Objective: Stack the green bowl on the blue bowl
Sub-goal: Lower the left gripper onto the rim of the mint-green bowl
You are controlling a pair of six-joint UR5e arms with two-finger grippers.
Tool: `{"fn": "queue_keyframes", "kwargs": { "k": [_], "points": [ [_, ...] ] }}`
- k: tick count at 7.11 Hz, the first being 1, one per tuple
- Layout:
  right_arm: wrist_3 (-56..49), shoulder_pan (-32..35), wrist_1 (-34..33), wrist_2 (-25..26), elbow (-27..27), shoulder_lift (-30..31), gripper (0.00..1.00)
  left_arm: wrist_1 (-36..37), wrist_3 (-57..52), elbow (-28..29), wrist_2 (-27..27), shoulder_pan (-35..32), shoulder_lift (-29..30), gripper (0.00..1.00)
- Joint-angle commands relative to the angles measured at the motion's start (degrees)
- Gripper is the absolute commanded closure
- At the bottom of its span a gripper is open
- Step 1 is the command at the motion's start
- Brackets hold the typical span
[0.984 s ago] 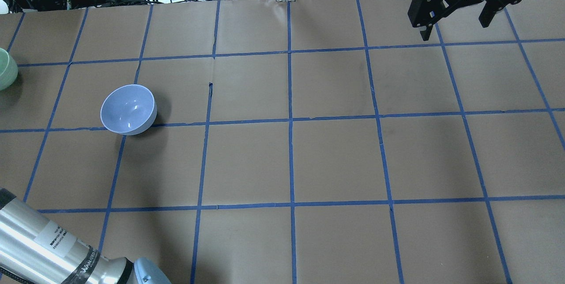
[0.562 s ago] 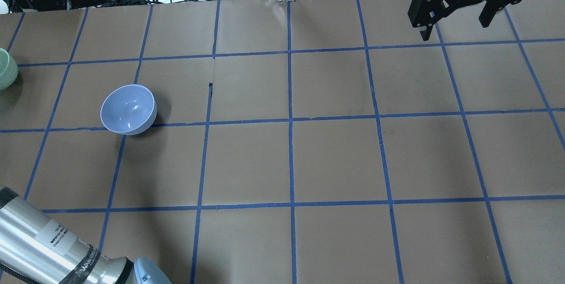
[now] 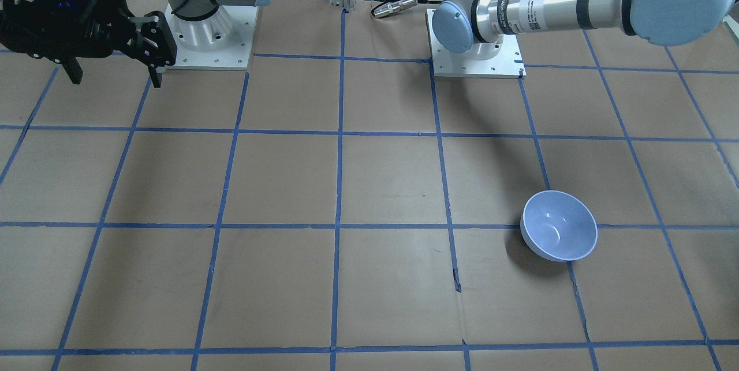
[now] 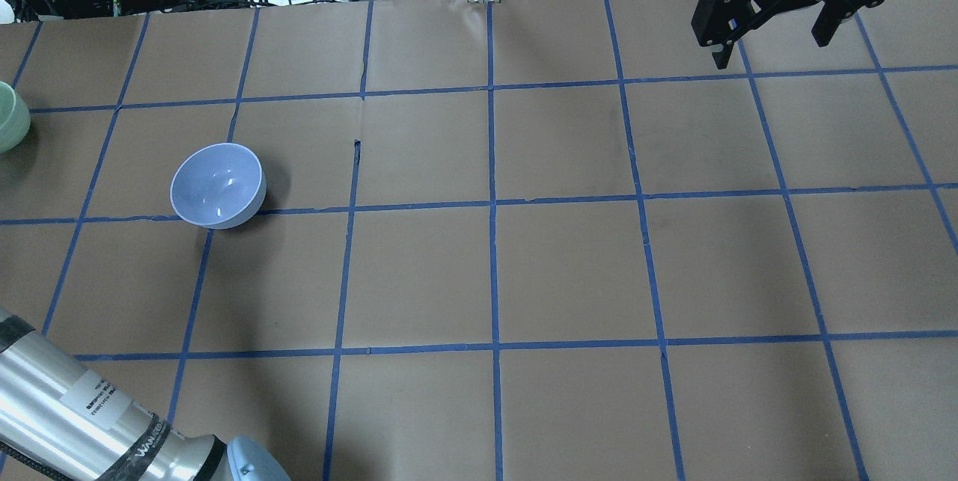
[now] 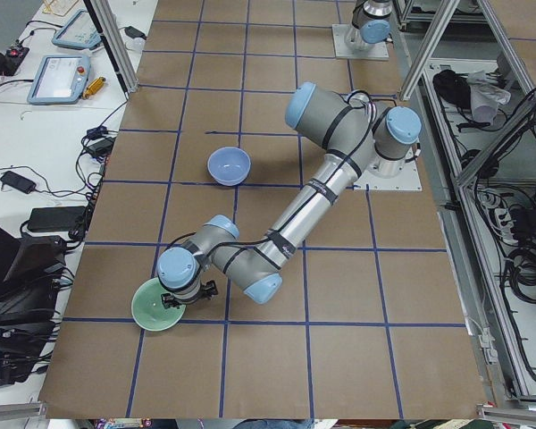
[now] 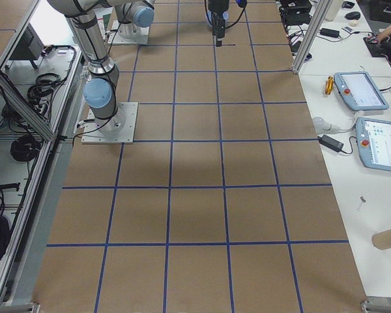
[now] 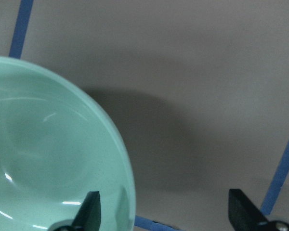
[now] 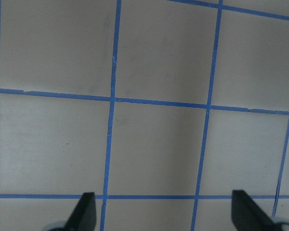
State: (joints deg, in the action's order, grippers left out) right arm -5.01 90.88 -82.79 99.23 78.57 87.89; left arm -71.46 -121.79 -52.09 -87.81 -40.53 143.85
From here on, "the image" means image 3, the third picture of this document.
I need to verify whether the silver metal cylinder tool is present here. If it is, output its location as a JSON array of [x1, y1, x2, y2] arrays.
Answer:
[[371, 0, 418, 19]]

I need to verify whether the blue bowl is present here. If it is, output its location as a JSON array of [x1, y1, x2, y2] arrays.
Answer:
[[520, 190, 599, 263]]

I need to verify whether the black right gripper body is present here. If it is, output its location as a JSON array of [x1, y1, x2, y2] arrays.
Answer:
[[2, 0, 145, 64]]

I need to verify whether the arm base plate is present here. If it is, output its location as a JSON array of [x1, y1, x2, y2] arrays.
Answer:
[[165, 5, 260, 70], [427, 9, 527, 79]]

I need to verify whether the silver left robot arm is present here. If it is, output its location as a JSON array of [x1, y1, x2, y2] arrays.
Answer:
[[154, 0, 737, 77]]

